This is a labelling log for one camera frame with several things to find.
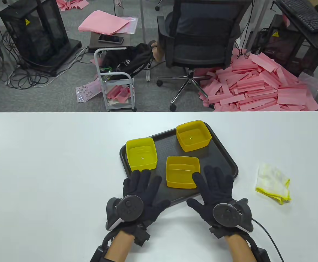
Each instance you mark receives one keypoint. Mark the person's right hand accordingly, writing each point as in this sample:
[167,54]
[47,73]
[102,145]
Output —
[216,188]

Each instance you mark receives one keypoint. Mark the person's left hand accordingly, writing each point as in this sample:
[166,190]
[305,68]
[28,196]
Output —
[150,196]

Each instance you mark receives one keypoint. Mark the yellow plastic food container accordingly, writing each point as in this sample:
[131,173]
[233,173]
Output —
[141,157]
[180,174]
[193,136]

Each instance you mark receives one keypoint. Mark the white yellow-edged dish cloth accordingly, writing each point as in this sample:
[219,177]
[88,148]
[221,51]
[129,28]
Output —
[270,180]

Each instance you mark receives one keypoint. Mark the person's right forearm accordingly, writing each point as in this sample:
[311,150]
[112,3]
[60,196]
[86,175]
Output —
[238,248]

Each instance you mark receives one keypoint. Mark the person's left forearm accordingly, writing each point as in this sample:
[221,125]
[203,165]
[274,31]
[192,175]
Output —
[118,248]

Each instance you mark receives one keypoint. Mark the grey left hand controller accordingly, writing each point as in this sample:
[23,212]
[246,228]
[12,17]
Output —
[129,208]

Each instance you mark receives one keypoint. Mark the grey hand controller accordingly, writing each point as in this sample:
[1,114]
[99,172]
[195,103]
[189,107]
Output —
[129,208]
[225,214]

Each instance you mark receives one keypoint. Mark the black plastic tray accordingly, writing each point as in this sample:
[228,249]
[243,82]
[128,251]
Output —
[219,161]

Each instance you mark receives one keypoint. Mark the grey right hand controller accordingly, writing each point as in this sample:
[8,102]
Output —
[225,214]

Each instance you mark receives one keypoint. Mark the small bunch of pink strips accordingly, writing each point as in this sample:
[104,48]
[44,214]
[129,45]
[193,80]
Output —
[118,92]

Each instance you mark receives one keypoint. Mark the pile of pink foam strips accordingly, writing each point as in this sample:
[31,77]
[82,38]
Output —
[257,87]

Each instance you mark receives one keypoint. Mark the printed clear plastic bag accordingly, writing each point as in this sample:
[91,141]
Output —
[86,91]

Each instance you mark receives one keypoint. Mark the white rolling cart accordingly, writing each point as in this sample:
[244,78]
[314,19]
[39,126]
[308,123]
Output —
[101,82]

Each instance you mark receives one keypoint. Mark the black mesh office chair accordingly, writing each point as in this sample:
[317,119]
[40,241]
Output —
[202,51]

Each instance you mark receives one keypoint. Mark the black backpack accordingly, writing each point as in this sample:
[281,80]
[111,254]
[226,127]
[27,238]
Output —
[131,60]

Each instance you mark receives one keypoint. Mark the crumpled clear plastic bag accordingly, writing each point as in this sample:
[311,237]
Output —
[311,82]

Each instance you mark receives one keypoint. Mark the black mesh equipment cabinet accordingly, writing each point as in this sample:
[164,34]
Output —
[284,46]
[33,35]

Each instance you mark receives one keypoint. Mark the black smartphone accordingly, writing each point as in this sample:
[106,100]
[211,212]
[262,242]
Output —
[111,39]

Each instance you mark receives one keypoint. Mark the white desk leg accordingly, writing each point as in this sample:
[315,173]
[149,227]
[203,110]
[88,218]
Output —
[260,16]
[143,27]

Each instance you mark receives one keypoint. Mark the flat clear plastic sleeve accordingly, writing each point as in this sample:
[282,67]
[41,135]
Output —
[131,26]

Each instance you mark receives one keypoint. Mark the stack of pink sheets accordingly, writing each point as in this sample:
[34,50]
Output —
[104,23]

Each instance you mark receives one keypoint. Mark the black keyboard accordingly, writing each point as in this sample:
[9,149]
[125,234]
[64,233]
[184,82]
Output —
[303,13]

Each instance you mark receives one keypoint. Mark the scattered pink paper strips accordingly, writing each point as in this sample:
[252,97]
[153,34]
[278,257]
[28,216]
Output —
[71,4]

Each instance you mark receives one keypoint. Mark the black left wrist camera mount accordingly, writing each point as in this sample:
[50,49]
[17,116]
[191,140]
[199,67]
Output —
[100,251]

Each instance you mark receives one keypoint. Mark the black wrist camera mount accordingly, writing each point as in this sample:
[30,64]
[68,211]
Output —
[100,251]
[261,253]

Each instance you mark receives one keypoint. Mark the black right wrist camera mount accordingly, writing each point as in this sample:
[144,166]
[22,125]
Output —
[261,253]

